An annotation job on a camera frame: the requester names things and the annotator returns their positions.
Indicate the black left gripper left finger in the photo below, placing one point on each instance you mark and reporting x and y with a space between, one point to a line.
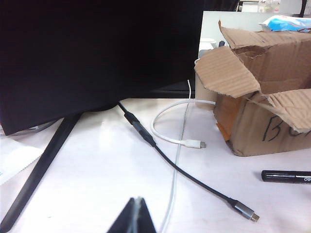
124 221

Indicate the black computer monitor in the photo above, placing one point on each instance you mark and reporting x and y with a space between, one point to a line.
97 48

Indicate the black marker pen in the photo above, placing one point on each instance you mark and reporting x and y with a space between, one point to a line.
286 177

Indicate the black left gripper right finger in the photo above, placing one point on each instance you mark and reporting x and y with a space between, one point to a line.
144 221

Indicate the blue white wipes package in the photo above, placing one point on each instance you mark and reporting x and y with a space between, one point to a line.
279 23

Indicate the white paper sheet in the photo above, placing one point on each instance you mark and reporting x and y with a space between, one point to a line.
14 157

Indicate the torn brown cardboard box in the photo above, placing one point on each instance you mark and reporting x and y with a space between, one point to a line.
255 136

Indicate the black monitor stand leg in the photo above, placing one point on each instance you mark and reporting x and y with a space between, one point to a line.
43 157

